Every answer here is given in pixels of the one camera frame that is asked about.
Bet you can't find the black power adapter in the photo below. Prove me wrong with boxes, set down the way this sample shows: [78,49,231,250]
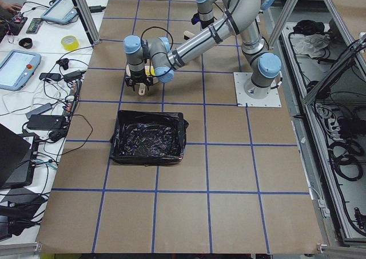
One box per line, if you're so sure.
[27,114,66,130]

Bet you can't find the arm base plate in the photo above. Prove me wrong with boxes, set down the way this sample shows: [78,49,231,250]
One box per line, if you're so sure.
[233,72,281,107]

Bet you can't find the yellow tape roll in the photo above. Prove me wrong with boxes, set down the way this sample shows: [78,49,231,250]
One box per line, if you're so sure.
[61,35,79,51]

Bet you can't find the aluminium frame post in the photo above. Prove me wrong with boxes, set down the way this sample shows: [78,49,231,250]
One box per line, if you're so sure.
[72,0,100,46]

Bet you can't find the teach pendant far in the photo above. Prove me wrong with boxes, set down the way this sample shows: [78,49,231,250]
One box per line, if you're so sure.
[41,0,78,25]

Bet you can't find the beige plastic dustpan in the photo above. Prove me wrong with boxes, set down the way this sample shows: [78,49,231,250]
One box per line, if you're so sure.
[124,65,157,96]

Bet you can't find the teach pendant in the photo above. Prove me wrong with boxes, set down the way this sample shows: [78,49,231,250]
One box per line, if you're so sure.
[1,50,41,91]
[41,0,78,25]

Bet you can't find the black lined trash bin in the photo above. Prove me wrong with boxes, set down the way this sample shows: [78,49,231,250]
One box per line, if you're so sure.
[109,110,189,165]

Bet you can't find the black laptop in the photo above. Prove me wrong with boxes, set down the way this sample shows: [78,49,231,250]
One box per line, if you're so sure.
[1,125,39,190]

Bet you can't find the teach pendant near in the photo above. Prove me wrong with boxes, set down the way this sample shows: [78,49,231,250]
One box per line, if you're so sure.
[1,50,41,91]

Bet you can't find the small black bowl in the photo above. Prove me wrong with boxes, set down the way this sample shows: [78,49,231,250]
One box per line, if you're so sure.
[18,37,33,49]

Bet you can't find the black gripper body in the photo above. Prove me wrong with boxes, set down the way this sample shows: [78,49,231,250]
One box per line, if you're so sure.
[124,75,154,90]
[191,13,213,27]

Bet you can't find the person hand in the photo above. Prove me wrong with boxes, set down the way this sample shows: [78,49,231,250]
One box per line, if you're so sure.
[0,0,22,14]

